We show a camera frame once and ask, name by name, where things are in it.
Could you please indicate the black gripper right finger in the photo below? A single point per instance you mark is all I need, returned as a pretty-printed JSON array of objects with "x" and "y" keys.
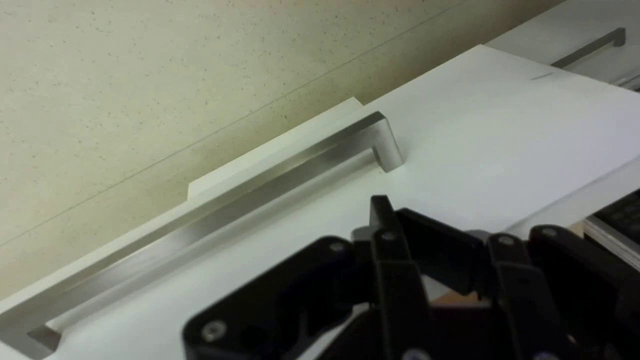
[{"x": 553, "y": 301}]

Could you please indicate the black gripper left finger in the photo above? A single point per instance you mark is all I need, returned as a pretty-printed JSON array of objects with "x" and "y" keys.
[{"x": 321, "y": 307}]

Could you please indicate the black built-in microwave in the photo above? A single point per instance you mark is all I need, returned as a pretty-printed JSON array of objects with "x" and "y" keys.
[{"x": 621, "y": 221}]

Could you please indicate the wide white drawer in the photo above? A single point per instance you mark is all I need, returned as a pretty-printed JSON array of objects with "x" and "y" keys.
[{"x": 591, "y": 47}]

